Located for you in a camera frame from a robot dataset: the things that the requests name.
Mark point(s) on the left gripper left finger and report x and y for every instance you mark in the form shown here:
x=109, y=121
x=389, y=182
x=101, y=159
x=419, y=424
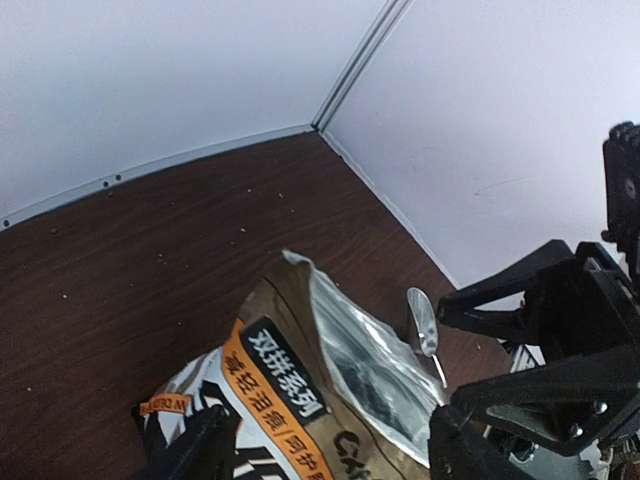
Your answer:
x=205, y=450

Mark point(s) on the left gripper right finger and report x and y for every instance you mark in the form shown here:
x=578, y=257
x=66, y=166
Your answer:
x=457, y=451

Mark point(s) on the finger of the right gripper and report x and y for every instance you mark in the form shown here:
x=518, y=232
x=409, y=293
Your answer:
x=461, y=309
x=551, y=406

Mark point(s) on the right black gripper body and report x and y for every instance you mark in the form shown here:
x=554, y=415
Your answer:
x=590, y=340

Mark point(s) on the silver metal scoop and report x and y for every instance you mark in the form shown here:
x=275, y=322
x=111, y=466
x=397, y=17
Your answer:
x=421, y=315

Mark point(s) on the brown pet food bag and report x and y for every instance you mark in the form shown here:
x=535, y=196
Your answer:
x=322, y=389

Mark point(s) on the right aluminium corner post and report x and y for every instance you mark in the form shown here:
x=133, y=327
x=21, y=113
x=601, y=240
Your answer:
x=383, y=24

